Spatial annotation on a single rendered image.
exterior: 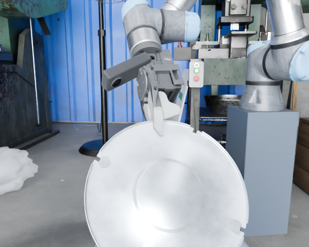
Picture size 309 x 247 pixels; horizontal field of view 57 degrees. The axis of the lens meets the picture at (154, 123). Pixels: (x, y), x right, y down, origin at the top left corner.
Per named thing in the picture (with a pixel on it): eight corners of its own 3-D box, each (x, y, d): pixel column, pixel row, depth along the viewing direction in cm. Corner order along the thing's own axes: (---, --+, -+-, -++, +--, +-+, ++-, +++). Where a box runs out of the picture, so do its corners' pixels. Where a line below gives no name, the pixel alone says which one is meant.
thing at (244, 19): (253, 26, 167) (254, 16, 166) (218, 26, 169) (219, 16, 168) (247, 29, 183) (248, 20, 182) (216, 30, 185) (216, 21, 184)
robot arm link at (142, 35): (130, 26, 63) (124, 52, 70) (133, 41, 61) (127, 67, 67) (162, 28, 65) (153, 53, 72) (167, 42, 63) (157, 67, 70)
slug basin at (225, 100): (264, 117, 168) (265, 100, 166) (205, 116, 171) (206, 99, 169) (250, 109, 201) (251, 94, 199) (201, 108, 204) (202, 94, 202)
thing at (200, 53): (277, 58, 163) (278, 47, 161) (197, 59, 167) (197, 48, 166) (262, 60, 192) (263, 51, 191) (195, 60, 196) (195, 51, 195)
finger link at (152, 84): (163, 102, 53) (153, 66, 58) (155, 102, 53) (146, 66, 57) (157, 115, 57) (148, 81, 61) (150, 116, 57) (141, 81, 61)
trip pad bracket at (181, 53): (191, 81, 159) (192, 44, 155) (173, 81, 160) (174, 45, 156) (191, 81, 165) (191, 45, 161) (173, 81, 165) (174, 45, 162)
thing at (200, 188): (261, 161, 57) (263, 160, 56) (221, 324, 42) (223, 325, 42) (130, 99, 58) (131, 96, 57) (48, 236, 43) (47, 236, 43)
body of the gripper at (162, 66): (186, 85, 58) (172, 41, 63) (145, 86, 55) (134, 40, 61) (174, 106, 64) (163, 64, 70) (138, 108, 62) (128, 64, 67)
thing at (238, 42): (256, 57, 149) (258, 30, 147) (228, 57, 151) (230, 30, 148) (245, 58, 174) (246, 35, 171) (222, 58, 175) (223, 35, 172)
